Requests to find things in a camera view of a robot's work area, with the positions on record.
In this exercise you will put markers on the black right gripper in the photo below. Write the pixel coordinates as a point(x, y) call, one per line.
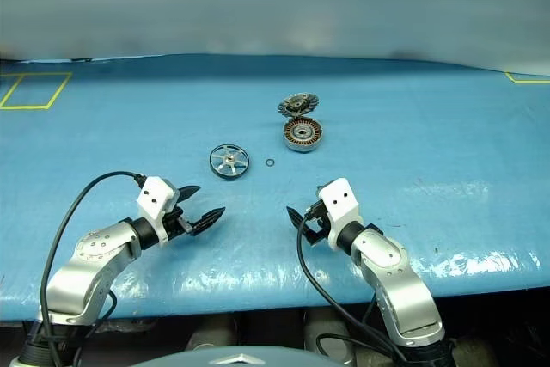
point(318, 216)

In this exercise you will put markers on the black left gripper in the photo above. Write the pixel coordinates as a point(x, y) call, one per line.
point(176, 221)

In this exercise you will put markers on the silver spoked rotor ring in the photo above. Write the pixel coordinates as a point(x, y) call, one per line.
point(229, 159)

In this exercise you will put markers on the motor cover with circuit board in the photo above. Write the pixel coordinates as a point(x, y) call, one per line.
point(298, 105)

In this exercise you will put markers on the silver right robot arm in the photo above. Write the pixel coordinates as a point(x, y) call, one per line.
point(395, 281)

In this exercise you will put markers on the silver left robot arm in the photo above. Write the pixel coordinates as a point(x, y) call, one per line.
point(86, 272)

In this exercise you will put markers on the silver motor stator housing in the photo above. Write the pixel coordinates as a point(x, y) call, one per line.
point(303, 131)

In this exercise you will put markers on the blue plastic table cover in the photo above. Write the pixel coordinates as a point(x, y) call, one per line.
point(129, 126)

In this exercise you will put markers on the grey rounded housing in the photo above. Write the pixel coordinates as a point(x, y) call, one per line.
point(331, 332)
point(210, 334)

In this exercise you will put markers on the grey robot torso with logo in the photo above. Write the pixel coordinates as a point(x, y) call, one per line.
point(240, 358)

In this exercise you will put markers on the yellow tape square outline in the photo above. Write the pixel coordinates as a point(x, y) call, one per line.
point(26, 106)

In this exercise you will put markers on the yellow tape corner outline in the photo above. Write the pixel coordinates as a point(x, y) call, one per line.
point(528, 81)

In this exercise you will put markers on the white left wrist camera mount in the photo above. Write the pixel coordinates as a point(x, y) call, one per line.
point(152, 195)

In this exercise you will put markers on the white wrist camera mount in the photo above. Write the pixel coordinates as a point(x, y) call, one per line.
point(339, 199)
point(152, 195)

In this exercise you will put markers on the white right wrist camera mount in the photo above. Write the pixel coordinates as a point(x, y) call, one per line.
point(339, 199)

